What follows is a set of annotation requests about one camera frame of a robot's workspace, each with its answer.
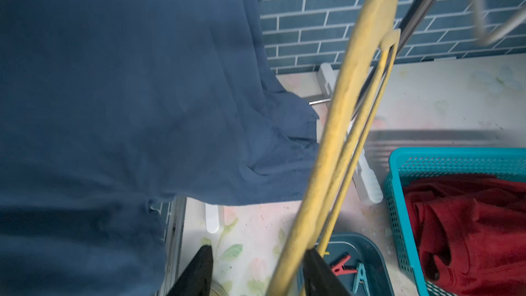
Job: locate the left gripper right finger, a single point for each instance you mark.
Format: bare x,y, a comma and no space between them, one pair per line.
318,277

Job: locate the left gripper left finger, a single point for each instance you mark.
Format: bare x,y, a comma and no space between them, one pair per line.
196,279

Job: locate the red clothespin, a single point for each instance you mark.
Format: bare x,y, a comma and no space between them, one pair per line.
341,267

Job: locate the red t-shirt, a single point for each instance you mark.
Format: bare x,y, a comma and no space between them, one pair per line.
469,232

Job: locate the blue grey t-shirt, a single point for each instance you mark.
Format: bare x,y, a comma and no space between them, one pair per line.
111,106

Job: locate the yellow plastic hanger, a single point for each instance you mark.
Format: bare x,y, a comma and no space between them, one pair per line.
359,89

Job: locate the dark teal tray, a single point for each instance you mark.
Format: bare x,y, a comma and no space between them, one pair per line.
351,265

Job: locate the teal plastic basket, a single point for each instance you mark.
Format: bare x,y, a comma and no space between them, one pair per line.
411,164

